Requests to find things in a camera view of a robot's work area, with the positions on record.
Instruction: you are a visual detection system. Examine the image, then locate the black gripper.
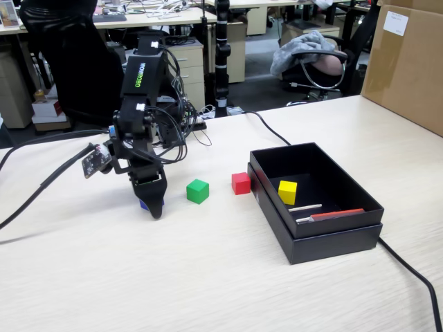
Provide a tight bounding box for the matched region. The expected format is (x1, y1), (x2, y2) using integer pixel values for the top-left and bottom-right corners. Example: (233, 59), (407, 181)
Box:
(119, 145), (168, 219)

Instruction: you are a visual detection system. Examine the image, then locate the green wooden cube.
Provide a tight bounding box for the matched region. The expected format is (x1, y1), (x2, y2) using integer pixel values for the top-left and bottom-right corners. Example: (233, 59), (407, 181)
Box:
(186, 178), (210, 205)

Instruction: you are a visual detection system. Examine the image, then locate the red wooden cube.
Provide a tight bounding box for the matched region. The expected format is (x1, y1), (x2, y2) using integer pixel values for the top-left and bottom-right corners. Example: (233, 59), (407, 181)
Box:
(230, 172), (251, 196)

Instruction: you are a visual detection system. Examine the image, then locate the yellow wooden cube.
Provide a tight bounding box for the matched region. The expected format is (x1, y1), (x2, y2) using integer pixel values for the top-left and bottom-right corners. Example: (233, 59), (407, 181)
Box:
(278, 180), (298, 205)

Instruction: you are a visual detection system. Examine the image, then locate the black open box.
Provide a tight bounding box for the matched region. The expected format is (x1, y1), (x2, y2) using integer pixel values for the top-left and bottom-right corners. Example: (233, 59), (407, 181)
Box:
(246, 162), (383, 266)

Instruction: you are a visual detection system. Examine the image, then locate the black cardboard box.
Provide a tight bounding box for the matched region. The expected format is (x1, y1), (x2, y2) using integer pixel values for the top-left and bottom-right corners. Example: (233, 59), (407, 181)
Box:
(249, 141), (385, 239)

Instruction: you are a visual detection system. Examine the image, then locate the large brown cardboard box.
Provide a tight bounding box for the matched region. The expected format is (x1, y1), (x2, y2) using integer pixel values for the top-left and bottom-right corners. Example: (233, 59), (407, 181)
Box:
(359, 0), (443, 138)

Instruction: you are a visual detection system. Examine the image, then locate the red and white carton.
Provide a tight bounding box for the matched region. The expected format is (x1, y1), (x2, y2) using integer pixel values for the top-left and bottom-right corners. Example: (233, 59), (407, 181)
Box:
(31, 99), (64, 118)

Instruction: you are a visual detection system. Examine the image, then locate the black pole with white bands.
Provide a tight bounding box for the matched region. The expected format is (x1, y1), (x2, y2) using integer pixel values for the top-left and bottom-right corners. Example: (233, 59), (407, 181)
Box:
(213, 0), (232, 118)

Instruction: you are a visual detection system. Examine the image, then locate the white thin stick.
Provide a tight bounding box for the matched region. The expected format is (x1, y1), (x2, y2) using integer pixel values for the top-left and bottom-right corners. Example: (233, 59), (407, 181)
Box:
(288, 203), (323, 212)

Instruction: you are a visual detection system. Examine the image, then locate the black mesh office chair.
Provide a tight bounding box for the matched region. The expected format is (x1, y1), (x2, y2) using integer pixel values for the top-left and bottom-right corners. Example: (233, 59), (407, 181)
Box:
(19, 0), (132, 129)

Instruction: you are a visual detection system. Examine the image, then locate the red flat bar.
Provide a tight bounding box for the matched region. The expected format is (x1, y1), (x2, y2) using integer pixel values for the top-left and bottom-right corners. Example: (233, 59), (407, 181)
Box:
(309, 207), (365, 221)

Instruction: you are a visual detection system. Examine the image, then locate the black keyboard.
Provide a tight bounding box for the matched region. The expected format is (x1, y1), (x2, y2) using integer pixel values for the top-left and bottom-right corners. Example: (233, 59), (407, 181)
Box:
(92, 13), (128, 23)

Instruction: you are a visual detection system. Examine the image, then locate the beige office desk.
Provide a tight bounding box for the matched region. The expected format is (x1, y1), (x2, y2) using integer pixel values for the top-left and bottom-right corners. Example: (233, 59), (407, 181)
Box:
(0, 6), (219, 35)

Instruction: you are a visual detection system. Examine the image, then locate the grey fleece blanket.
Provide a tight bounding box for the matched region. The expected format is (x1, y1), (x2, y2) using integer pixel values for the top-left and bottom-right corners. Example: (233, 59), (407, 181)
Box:
(269, 30), (337, 77)

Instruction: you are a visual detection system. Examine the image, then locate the pink seat cushion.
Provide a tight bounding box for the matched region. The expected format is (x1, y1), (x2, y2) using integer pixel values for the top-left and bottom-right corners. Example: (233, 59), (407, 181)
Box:
(313, 53), (348, 76)

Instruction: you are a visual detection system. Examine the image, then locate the chrome armrest office chair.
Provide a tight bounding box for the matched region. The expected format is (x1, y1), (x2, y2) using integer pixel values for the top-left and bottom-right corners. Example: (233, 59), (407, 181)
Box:
(278, 0), (380, 107)

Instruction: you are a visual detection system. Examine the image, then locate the bare camera circuit board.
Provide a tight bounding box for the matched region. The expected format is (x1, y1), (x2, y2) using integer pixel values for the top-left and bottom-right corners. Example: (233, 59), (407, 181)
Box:
(81, 144), (114, 180)

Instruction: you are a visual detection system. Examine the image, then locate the thick black camera cable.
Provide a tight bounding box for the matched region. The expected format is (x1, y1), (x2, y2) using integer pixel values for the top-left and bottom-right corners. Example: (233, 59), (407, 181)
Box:
(0, 129), (111, 231)

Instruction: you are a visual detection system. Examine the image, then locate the small photo frame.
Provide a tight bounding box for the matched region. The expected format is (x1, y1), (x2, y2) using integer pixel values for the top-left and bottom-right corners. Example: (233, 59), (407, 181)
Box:
(0, 0), (21, 28)

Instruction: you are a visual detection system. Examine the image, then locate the black table cable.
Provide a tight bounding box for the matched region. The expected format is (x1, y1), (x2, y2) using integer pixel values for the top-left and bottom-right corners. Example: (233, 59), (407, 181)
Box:
(242, 110), (443, 332)

